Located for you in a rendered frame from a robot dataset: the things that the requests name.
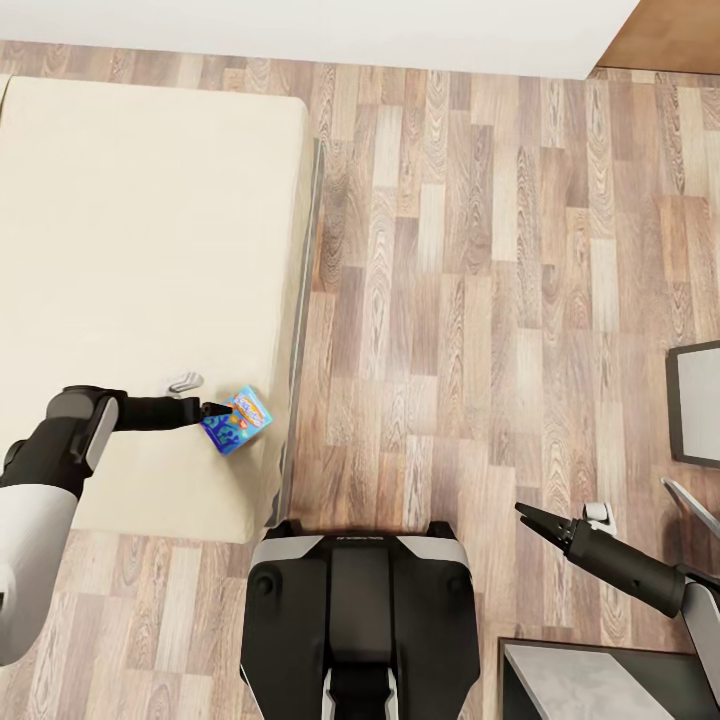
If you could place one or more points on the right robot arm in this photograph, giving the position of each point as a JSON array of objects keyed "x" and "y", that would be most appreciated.
[{"x": 590, "y": 544}]

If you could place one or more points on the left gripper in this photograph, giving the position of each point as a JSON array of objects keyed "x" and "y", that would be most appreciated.
[{"x": 170, "y": 413}]

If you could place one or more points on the robot trunk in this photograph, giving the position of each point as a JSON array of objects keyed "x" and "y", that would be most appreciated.
[{"x": 334, "y": 704}]

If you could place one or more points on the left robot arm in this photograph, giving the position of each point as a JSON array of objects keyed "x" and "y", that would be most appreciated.
[{"x": 42, "y": 484}]

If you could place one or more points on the desk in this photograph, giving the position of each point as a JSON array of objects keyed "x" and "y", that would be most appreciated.
[{"x": 546, "y": 681}]

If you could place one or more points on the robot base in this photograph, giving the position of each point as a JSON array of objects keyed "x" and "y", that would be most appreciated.
[{"x": 360, "y": 604}]

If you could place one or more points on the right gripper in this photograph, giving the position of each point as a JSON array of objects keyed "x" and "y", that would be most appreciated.
[{"x": 611, "y": 560}]

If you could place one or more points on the board game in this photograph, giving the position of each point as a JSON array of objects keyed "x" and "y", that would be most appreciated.
[{"x": 250, "y": 416}]

